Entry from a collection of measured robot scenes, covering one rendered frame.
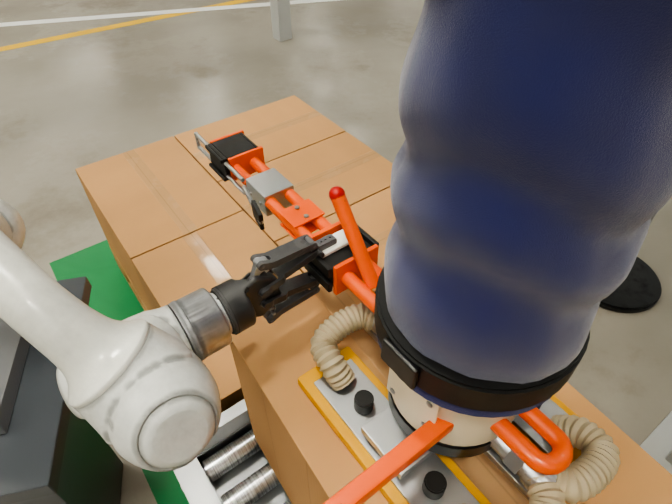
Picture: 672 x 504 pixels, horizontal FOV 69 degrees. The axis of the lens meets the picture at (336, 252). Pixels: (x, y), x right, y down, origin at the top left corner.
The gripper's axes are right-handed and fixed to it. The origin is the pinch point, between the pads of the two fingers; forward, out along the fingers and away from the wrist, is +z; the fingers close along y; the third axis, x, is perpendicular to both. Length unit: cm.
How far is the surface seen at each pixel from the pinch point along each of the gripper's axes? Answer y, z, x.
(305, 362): 12.6, -11.3, 6.8
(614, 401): 109, 99, 34
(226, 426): 48, -23, -10
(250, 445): 53, -21, -5
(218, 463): 52, -28, -6
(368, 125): 109, 149, -168
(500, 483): 12.9, -0.9, 37.5
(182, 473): 48, -35, -6
